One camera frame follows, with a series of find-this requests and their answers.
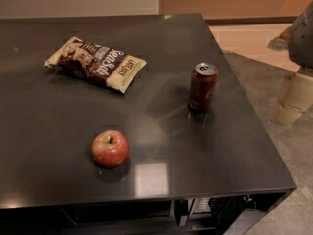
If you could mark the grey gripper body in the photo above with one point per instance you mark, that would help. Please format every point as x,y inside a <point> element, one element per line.
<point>301,39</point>

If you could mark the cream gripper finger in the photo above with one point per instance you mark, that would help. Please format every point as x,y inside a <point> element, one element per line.
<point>297,99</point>

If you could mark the red apple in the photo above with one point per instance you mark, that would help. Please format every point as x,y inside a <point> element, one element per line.
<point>110,148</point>

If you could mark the red coke can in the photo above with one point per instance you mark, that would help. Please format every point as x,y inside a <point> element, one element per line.
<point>204,78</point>

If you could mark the brown sea salt snack bag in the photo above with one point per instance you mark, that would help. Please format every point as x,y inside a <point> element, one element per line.
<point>100,65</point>

